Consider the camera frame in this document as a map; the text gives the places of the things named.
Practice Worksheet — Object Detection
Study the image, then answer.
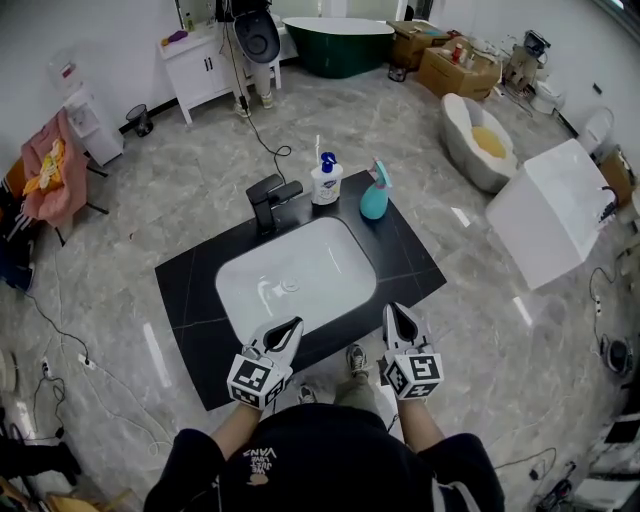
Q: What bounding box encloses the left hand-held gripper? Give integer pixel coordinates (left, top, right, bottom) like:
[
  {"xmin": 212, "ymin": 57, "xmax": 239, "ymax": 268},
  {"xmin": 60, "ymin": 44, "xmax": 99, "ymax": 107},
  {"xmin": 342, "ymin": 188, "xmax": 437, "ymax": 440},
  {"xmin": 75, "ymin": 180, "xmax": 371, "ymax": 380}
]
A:
[{"xmin": 227, "ymin": 315, "xmax": 306, "ymax": 412}]

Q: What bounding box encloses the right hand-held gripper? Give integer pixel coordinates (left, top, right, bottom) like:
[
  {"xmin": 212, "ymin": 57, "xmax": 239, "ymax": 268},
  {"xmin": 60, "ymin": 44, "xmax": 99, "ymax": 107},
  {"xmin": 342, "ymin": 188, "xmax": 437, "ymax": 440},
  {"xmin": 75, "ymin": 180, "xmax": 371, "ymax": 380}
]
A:
[{"xmin": 381, "ymin": 302, "xmax": 445, "ymax": 402}]

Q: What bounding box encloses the person's left forearm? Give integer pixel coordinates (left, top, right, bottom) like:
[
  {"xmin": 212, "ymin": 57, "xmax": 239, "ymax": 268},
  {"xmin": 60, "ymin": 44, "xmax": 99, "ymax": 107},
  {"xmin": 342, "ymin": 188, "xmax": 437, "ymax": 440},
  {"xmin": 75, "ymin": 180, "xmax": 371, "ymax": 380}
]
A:
[{"xmin": 208, "ymin": 403, "xmax": 261, "ymax": 459}]

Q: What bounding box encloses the person's right forearm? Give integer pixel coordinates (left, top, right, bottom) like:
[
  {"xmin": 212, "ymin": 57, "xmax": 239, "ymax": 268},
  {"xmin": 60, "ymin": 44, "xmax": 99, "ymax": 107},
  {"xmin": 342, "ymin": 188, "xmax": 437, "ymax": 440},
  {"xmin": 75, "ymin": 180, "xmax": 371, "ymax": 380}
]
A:
[{"xmin": 397, "ymin": 398, "xmax": 446, "ymax": 454}]

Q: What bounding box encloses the white soap pump bottle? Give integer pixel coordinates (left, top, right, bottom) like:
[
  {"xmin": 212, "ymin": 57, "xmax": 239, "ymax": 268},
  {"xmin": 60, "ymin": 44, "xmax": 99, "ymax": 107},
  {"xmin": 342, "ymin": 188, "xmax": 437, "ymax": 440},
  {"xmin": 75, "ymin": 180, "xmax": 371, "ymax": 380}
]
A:
[{"xmin": 310, "ymin": 151, "xmax": 344, "ymax": 206}]

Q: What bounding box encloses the person's right shoe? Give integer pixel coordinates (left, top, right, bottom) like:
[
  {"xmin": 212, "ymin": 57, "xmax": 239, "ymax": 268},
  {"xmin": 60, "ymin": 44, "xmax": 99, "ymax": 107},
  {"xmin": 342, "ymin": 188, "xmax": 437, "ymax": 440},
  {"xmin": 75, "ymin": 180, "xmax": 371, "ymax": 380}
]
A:
[{"xmin": 346, "ymin": 343, "xmax": 371, "ymax": 379}]

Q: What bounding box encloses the person's khaki trouser leg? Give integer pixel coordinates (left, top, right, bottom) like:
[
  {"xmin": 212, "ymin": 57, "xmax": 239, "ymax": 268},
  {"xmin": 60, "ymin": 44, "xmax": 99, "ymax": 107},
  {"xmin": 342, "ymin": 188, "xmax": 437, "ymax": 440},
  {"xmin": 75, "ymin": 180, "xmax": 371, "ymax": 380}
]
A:
[{"xmin": 333, "ymin": 372, "xmax": 381, "ymax": 416}]

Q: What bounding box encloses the black stone table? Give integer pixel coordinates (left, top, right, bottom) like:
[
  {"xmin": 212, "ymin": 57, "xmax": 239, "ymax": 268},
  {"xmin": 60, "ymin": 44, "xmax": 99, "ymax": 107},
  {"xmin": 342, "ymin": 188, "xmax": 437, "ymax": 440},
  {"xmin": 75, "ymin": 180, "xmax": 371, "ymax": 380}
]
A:
[{"xmin": 154, "ymin": 169, "xmax": 448, "ymax": 412}]

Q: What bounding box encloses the white sink basin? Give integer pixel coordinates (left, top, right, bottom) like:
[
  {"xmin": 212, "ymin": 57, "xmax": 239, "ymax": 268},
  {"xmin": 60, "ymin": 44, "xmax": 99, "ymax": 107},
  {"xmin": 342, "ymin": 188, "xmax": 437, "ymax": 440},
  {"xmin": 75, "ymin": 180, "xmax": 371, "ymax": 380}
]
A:
[{"xmin": 214, "ymin": 216, "xmax": 377, "ymax": 346}]

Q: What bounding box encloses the person's black shirt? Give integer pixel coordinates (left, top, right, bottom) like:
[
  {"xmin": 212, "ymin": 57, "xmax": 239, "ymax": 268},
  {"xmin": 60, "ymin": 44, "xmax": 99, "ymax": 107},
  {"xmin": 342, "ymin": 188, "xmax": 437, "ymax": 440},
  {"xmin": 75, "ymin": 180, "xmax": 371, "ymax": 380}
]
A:
[{"xmin": 143, "ymin": 403, "xmax": 506, "ymax": 512}]

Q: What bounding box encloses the white square bathtub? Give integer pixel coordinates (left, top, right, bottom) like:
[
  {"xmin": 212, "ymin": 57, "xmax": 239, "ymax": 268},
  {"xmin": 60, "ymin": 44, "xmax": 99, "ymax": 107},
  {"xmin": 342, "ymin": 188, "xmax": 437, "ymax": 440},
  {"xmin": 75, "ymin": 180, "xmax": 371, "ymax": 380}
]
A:
[{"xmin": 484, "ymin": 138, "xmax": 621, "ymax": 291}]

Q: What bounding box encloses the egg-shaped cushion bed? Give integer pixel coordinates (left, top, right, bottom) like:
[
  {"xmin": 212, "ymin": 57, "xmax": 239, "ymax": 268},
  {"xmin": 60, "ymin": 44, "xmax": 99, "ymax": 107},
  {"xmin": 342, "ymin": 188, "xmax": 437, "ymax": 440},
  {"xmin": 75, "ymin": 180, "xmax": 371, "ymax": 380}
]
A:
[{"xmin": 439, "ymin": 92, "xmax": 520, "ymax": 195}]

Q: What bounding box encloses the oval pack on floor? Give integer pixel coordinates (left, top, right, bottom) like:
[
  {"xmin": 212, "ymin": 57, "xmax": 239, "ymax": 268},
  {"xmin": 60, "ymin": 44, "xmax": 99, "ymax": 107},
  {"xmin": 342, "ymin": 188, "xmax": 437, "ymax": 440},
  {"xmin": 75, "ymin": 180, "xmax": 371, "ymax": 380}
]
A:
[{"xmin": 602, "ymin": 337, "xmax": 635, "ymax": 374}]

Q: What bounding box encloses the black bathtub faucet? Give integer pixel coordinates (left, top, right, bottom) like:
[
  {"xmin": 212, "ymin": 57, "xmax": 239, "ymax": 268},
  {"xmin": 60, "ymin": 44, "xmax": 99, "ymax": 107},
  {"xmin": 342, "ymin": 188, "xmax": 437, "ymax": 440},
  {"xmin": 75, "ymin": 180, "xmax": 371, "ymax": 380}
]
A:
[{"xmin": 597, "ymin": 185, "xmax": 621, "ymax": 221}]

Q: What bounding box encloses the pink cloth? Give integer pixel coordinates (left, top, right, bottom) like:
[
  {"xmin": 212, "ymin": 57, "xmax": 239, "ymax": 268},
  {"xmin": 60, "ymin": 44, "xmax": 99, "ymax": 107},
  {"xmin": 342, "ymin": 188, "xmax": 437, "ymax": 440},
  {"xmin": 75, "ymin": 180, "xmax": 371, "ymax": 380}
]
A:
[{"xmin": 20, "ymin": 108, "xmax": 90, "ymax": 229}]

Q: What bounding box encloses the large cardboard box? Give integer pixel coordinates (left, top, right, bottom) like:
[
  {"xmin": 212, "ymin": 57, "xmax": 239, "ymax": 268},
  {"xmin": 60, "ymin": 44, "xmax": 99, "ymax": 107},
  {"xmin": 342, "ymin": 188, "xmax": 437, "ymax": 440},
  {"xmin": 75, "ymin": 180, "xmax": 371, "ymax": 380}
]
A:
[{"xmin": 417, "ymin": 37, "xmax": 503, "ymax": 101}]

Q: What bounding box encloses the open cardboard box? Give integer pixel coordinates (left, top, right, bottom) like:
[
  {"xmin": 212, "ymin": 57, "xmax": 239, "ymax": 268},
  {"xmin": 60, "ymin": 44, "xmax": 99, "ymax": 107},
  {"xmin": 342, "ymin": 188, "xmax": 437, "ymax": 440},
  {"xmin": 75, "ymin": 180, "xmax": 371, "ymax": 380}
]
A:
[{"xmin": 599, "ymin": 147, "xmax": 639, "ymax": 194}]

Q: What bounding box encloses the white oval toilet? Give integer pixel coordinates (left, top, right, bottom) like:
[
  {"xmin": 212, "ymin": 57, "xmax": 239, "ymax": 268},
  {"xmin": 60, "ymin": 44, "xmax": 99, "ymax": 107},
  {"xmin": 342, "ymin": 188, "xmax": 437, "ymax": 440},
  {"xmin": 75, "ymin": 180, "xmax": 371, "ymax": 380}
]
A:
[{"xmin": 579, "ymin": 106, "xmax": 615, "ymax": 154}]

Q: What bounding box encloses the white water dispenser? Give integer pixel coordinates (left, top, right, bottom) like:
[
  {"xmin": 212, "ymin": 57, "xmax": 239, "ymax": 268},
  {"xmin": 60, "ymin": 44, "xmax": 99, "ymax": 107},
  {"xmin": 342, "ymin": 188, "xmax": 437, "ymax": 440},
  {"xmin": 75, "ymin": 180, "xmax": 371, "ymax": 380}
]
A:
[{"xmin": 48, "ymin": 47, "xmax": 125, "ymax": 168}]

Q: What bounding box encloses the dark clothes pile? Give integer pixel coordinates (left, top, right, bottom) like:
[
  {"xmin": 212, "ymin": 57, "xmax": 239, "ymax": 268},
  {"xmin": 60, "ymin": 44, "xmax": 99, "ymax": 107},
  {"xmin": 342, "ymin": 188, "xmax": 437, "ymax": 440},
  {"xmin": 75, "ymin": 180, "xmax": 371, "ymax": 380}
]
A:
[{"xmin": 0, "ymin": 164, "xmax": 39, "ymax": 291}]

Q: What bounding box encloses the white vanity cabinet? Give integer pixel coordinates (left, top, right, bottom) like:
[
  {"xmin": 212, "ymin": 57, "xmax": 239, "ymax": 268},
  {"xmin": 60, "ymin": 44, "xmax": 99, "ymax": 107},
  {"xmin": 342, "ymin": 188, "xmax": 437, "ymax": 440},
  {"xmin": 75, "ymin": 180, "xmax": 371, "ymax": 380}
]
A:
[{"xmin": 158, "ymin": 24, "xmax": 281, "ymax": 125}]

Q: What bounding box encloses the cardboard box with teal lid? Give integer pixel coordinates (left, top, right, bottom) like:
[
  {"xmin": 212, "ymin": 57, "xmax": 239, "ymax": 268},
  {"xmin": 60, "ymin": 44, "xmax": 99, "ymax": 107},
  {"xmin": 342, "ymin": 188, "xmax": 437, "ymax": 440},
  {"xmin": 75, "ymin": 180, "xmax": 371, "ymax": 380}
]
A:
[{"xmin": 387, "ymin": 19, "xmax": 451, "ymax": 71}]

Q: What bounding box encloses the yellow plush toy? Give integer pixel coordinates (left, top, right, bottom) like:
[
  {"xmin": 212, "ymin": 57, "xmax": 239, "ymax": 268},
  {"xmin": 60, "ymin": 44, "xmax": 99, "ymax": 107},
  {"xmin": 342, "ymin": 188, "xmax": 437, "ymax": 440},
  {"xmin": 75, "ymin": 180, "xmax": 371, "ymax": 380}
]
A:
[{"xmin": 23, "ymin": 138, "xmax": 67, "ymax": 196}]

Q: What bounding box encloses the dark green bathtub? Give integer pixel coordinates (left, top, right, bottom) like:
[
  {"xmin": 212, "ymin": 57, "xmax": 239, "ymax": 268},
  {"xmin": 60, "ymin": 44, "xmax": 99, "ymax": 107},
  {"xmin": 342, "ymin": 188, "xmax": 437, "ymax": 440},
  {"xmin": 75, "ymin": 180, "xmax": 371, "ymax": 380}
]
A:
[{"xmin": 282, "ymin": 16, "xmax": 396, "ymax": 79}]

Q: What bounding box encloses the black floor cable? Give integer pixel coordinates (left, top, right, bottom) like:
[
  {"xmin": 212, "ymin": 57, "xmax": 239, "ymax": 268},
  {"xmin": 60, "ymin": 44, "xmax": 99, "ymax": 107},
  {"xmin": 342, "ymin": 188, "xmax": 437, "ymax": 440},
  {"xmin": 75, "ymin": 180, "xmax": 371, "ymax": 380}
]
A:
[{"xmin": 224, "ymin": 24, "xmax": 292, "ymax": 181}]

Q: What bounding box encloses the black wire wastebasket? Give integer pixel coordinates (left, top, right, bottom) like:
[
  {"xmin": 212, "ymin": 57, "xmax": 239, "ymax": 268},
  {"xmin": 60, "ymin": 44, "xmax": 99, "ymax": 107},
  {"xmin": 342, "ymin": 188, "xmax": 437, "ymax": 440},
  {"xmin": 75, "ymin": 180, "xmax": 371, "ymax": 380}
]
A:
[{"xmin": 125, "ymin": 103, "xmax": 155, "ymax": 138}]

